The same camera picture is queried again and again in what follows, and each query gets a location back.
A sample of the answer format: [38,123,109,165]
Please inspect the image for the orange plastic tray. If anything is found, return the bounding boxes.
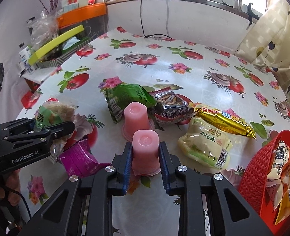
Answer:
[57,3,107,29]

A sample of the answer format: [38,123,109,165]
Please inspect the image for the purple snack packet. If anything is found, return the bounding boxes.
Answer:
[59,138,110,178]

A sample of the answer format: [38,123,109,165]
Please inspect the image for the beige patterned curtain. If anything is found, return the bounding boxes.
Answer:
[235,0,290,107]

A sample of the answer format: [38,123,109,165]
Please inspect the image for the pale yellow-green food pouch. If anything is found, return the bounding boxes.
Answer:
[177,117,233,170]

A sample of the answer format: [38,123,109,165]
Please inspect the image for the pink jelly cup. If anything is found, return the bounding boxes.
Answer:
[122,102,154,142]
[132,130,161,176]

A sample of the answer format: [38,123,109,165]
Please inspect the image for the floral fruit tablecloth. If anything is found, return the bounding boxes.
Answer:
[18,28,290,235]

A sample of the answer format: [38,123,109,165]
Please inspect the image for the person's left hand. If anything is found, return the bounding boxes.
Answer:
[0,169,21,206]

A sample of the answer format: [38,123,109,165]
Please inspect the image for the gold wrapped snack bar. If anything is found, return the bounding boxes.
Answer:
[189,102,256,139]

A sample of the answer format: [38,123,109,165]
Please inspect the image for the black striped storage box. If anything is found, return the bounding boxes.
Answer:
[35,15,108,68]

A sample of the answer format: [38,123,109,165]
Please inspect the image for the white orange chip bag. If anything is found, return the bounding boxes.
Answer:
[266,140,290,210]

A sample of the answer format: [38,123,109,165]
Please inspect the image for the yellow-green flat box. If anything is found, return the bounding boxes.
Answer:
[28,25,84,65]

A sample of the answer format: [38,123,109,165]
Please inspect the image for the white small bottle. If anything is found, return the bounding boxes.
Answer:
[18,43,35,76]

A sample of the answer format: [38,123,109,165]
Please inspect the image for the clear green-label snack bag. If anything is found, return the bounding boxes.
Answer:
[33,95,78,164]

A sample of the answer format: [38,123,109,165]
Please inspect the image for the black power cable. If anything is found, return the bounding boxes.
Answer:
[139,0,173,40]

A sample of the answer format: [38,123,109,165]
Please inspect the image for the red plastic basket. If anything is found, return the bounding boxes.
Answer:
[238,130,290,235]

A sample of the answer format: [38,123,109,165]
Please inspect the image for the white grey cable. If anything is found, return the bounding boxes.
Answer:
[163,0,172,37]

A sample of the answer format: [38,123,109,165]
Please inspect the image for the crumpled clear plastic bag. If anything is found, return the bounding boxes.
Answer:
[27,10,59,52]

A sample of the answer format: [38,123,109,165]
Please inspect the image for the dark plum candy packet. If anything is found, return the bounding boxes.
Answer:
[149,87,196,127]

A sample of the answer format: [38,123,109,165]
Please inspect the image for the green snack packet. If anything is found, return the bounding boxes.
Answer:
[103,84,157,124]

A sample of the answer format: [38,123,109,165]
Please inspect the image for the black window handle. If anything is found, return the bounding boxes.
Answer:
[247,3,260,27]

